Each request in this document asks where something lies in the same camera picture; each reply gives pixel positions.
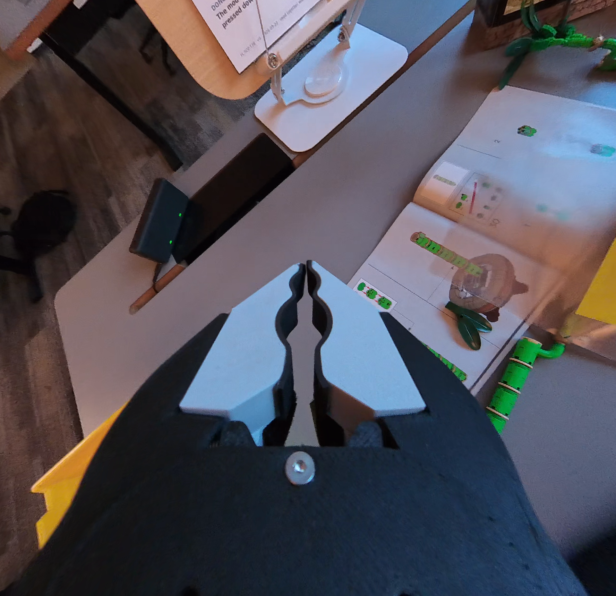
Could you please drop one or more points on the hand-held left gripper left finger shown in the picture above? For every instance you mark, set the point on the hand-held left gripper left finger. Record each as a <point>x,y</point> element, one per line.
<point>231,365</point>

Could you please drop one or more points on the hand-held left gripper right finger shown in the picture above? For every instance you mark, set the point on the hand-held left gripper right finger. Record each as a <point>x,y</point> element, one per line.
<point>370,365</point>

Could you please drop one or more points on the short green brick bamboo stalk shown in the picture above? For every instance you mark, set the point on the short green brick bamboo stalk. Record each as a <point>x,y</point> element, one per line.
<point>515,379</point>

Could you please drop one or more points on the yellow plastic bin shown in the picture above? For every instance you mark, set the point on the yellow plastic bin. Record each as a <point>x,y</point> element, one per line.
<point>57,499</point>

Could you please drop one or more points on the grey desk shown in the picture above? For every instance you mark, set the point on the grey desk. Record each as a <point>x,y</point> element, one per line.
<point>337,211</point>
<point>418,9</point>

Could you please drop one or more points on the black power adapter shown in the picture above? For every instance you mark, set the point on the black power adapter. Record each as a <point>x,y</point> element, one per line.
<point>159,220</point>

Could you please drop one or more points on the black office chair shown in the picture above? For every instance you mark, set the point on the black office chair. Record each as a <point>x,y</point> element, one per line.
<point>38,220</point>

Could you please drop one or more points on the yellow paper sheet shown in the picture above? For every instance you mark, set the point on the yellow paper sheet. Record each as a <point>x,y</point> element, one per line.
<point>601,288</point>

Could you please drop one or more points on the white document stand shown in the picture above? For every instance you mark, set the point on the white document stand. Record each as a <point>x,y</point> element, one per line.
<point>337,119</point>

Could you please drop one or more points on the open instruction booklet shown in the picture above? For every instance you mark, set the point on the open instruction booklet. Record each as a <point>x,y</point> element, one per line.
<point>529,124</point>

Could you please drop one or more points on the black bamboo toy set box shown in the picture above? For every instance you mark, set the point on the black bamboo toy set box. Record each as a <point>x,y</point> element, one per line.
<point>491,9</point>

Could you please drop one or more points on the long leafy brick bamboo stalk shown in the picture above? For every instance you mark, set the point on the long leafy brick bamboo stalk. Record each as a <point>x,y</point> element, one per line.
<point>553,35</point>

